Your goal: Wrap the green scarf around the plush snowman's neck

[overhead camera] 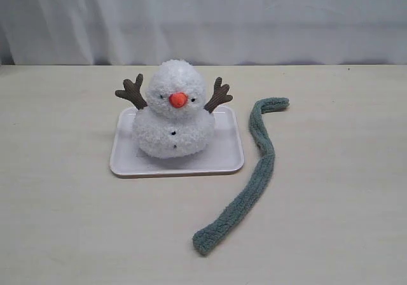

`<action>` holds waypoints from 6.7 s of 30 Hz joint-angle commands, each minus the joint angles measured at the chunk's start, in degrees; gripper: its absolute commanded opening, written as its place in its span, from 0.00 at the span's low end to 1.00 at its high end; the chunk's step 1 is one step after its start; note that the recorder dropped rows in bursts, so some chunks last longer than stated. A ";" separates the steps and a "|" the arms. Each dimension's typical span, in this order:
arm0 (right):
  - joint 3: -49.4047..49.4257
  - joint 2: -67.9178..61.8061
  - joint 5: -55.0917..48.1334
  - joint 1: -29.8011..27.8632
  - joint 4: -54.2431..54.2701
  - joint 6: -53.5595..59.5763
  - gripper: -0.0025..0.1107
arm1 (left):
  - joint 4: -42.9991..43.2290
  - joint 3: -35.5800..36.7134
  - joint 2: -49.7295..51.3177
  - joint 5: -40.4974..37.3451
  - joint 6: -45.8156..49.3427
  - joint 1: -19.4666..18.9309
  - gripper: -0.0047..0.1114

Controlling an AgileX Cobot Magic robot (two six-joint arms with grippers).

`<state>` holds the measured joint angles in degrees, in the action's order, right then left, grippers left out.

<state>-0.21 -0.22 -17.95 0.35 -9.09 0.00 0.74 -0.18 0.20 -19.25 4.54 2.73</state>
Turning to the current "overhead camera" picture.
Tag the white rectangular tray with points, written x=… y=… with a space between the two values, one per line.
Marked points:
x=224 y=154

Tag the white plush snowman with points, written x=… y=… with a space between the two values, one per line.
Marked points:
x=174 y=117

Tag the green fuzzy scarf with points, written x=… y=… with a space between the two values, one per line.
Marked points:
x=205 y=240

